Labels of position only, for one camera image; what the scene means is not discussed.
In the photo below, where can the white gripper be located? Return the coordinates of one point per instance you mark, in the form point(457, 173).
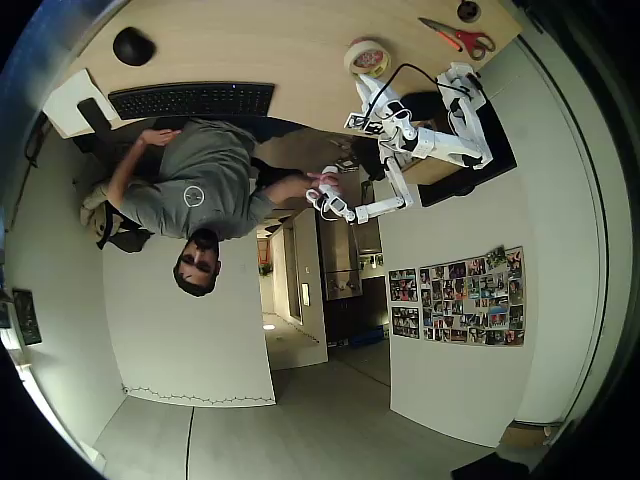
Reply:
point(369, 96)

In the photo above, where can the beige masking tape roll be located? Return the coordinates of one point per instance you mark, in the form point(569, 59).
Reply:
point(350, 60)

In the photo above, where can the white follower robot arm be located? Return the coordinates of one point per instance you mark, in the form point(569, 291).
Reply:
point(450, 145)

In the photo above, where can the person's right forearm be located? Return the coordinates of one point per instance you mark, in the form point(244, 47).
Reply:
point(282, 189)

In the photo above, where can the person's left forearm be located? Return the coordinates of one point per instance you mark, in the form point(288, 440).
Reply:
point(125, 172)

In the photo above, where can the small black round object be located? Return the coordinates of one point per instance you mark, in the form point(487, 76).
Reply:
point(462, 12)

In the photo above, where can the person's right hand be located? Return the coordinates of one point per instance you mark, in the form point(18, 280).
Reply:
point(310, 182)

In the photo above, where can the person's left hand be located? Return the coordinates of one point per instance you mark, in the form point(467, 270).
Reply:
point(159, 137)

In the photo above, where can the black white marker tag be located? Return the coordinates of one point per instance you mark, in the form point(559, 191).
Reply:
point(361, 122)

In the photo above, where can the pink patterned ball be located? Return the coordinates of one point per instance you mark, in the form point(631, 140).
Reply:
point(367, 59)

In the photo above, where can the wooden box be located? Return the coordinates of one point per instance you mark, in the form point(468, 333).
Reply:
point(430, 167)

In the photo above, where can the black cabinet panel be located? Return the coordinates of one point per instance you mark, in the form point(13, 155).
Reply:
point(465, 185)

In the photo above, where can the stainless steel appliance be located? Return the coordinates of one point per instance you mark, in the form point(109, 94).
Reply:
point(340, 265)

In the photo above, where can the man in grey shirt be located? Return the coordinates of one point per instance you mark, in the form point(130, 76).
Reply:
point(210, 165)

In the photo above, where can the black computer keyboard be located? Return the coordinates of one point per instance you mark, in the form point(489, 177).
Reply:
point(192, 100)

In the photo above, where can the small photo sheet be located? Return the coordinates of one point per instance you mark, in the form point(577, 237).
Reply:
point(403, 285)
point(405, 322)

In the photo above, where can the large photo collage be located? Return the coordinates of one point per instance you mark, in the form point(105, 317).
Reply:
point(472, 297)

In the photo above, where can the blue crate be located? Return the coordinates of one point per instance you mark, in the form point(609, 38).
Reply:
point(367, 336)

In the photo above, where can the black computer mouse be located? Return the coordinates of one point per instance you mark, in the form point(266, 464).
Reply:
point(132, 46)

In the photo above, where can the black phone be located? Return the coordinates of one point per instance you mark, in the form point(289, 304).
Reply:
point(92, 115)

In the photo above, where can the beige and black backpack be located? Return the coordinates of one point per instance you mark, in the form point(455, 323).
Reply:
point(107, 220)

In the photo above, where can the white paper sheet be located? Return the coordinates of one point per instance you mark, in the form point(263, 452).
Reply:
point(67, 102)

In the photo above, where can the cardboard box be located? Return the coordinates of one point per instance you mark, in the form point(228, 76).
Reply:
point(530, 435)

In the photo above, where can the dark framed picture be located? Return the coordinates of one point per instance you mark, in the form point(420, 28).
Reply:
point(27, 317)

